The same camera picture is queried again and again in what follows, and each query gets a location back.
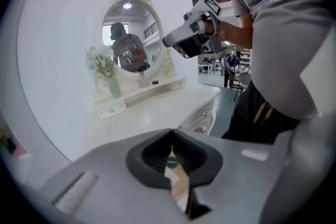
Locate white dressing table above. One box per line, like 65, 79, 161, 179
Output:
70, 76, 223, 164

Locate person's right hand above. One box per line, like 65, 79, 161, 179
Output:
203, 17, 224, 37

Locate potted plant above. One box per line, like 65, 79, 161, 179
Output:
0, 123, 16, 154

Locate pink makeup bottle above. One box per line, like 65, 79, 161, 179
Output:
138, 72, 149, 89

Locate white oval vanity mirror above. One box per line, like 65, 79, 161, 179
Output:
93, 0, 190, 120

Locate person's black trousers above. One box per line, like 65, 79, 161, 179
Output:
222, 80, 302, 145

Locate white artificial flowers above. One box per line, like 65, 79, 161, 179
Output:
86, 44, 117, 79

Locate person's grey t-shirt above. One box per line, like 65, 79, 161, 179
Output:
223, 0, 336, 122

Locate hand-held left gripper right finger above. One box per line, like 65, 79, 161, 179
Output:
172, 128, 276, 224

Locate white work table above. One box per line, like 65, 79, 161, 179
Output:
198, 61, 224, 74

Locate person's right forearm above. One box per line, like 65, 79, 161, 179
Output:
219, 13, 255, 48

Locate storage shelf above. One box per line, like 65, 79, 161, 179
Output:
240, 47, 253, 68

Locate grey chair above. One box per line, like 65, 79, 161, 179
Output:
228, 72, 252, 102

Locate small white drawer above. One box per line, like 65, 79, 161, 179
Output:
98, 100, 127, 120
172, 78, 188, 91

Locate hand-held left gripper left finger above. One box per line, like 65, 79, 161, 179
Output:
39, 127, 190, 224

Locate wide white table drawer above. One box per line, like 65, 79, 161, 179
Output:
181, 99, 216, 136

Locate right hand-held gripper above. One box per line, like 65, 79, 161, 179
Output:
162, 0, 224, 59

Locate green glass vase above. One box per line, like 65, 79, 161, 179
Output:
107, 77, 122, 99

